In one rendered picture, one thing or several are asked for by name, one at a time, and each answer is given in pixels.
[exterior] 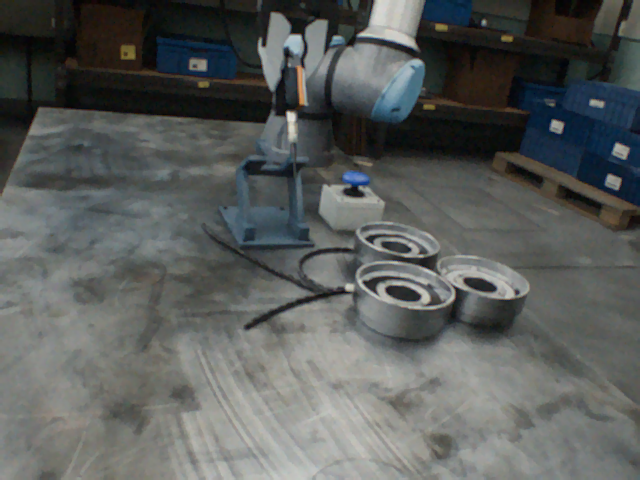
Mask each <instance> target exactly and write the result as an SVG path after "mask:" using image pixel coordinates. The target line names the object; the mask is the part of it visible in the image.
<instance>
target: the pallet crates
mask: <svg viewBox="0 0 640 480"><path fill-rule="evenodd" d="M568 79H571V80H570V84H568V85H569V87H567V90H566V94H565V97H564V100H563V103H559V101H547V100H534V99H532V100H533V104H532V108H531V112H530V116H529V119H528V124H527V127H525V128H526V132H525V134H524V139H523V143H522V147H521V150H520V153H512V154H511V153H504V152H496V153H495V155H494V156H493V157H494V160H493V163H492V166H491V167H492V168H491V169H490V170H492V171H494V172H496V173H498V175H501V176H503V177H505V178H507V179H509V180H511V181H514V182H517V183H519V184H521V185H523V186H525V187H527V189H529V190H531V191H533V192H536V193H539V194H541V195H543V196H545V197H547V198H549V199H551V200H553V201H556V203H558V204H560V205H562V206H565V207H567V208H569V209H571V210H573V211H576V212H578V213H580V214H582V215H584V216H586V218H588V219H590V220H592V221H595V222H598V223H600V224H602V225H604V226H606V227H608V228H610V229H612V230H614V231H622V230H626V228H625V227H627V225H628V222H629V221H631V222H633V223H636V224H638V225H640V92H639V91H634V89H630V88H626V87H622V86H618V85H612V84H608V83H604V82H595V81H585V79H576V78H568ZM588 83H592V84H588ZM546 102H547V103H549V104H555V106H554V107H553V106H550V105H547V103H546ZM514 164H515V165H517V166H521V167H522V169H521V170H522V171H525V173H527V174H529V175H531V176H533V177H535V178H539V179H541V180H543V183H542V186H539V185H537V184H534V183H532V182H530V181H527V180H525V179H523V178H521V177H519V176H516V175H514V174H513V171H514V166H515V165H514ZM566 192H568V193H571V194H573V195H576V196H578V197H581V198H583V199H585V200H587V202H589V203H592V204H594V205H596V206H599V207H601V208H603V209H602V210H601V214H598V213H595V212H593V211H591V210H588V209H586V208H584V207H582V206H580V205H578V204H576V203H572V202H571V201H570V200H568V199H566V198H564V196H565V194H566Z"/></svg>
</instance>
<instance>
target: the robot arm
mask: <svg viewBox="0 0 640 480"><path fill-rule="evenodd" d="M424 1H425V0H375V1H374V5H373V9H372V13H371V18H370V22H369V26H368V28H367V29H366V30H365V31H364V32H361V33H359V35H358V36H357V37H356V41H355V45H354V48H353V47H346V46H344V45H345V42H344V39H343V38H342V37H334V36H335V33H336V30H337V27H338V23H339V6H338V0H258V4H257V21H258V26H259V30H260V35H261V39H260V42H259V53H260V55H261V57H262V63H263V68H264V74H265V78H266V80H267V83H268V85H269V88H270V90H271V92H274V98H273V108H271V114H270V116H269V118H268V121H267V123H266V126H265V128H264V130H263V132H262V135H261V138H260V140H269V141H270V144H271V147H272V161H275V162H279V163H284V162H285V161H286V158H287V156H289V153H290V151H291V144H290V140H289V134H288V129H286V117H284V116H275V113H276V109H275V108H276V104H275V92H277V89H278V86H279V83H280V81H281V70H282V68H283V67H284V60H283V59H284V56H283V47H284V46H290V47H291V50H292V51H294V58H293V60H291V61H292V67H296V66H302V68H304V74H305V87H306V102H307V103H308V106H307V108H306V109H305V110H304V111H303V112H301V113H300V114H299V115H298V116H297V131H298V133H297V142H298V143H299V144H298V147H297V149H296V157H308V158H309V163H308V164H307V166H306V167H304V168H323V167H328V166H332V164H333V163H334V161H335V155H336V148H335V142H334V134H333V127H332V117H333V111H338V112H342V113H348V114H352V115H356V116H361V117H366V118H370V120H372V121H374V122H385V123H392V124H396V123H399V122H401V121H402V120H404V119H406V118H407V115H408V114H409V113H410V111H411V110H412V108H413V106H414V104H415V102H416V99H417V97H418V94H419V92H420V89H421V85H422V78H424V76H425V64H423V63H422V62H421V61H420V60H418V57H419V53H420V51H419V50H418V47H417V45H416V43H415V36H416V33H417V28H418V24H419V21H420V17H421V13H422V8H423V5H424ZM281 6H282V11H283V12H286V13H290V12H291V11H292V10H293V8H297V9H298V10H302V11H306V12H307V14H308V15H309V17H308V19H307V23H306V24H305V25H303V26H302V36H290V32H291V24H290V23H289V22H288V21H287V20H286V18H284V17H283V15H282V14H281Z"/></svg>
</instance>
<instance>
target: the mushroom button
mask: <svg viewBox="0 0 640 480"><path fill-rule="evenodd" d="M342 181H343V182H345V183H347V184H350V185H351V187H350V191H352V192H358V187H360V186H367V185H369V183H370V180H369V177H368V176H367V175H365V174H363V173H360V172H346V173H344V174H343V175H342Z"/></svg>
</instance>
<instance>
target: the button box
mask: <svg viewBox="0 0 640 480"><path fill-rule="evenodd" d="M350 187H351V186H339V185H323V190H322V197H321V203H320V210H319V214H320V215H321V216H322V217H323V218H324V220H325V221H326V223H327V224H328V226H329V227H331V228H332V229H333V231H349V232H356V229H357V228H359V227H360V226H361V225H364V224H367V223H374V222H381V219H382V214H383V209H384V202H383V201H382V200H381V199H379V198H378V197H377V196H376V195H375V194H374V192H372V191H371V190H370V189H369V188H367V187H362V186H360V187H358V192H352V191H350Z"/></svg>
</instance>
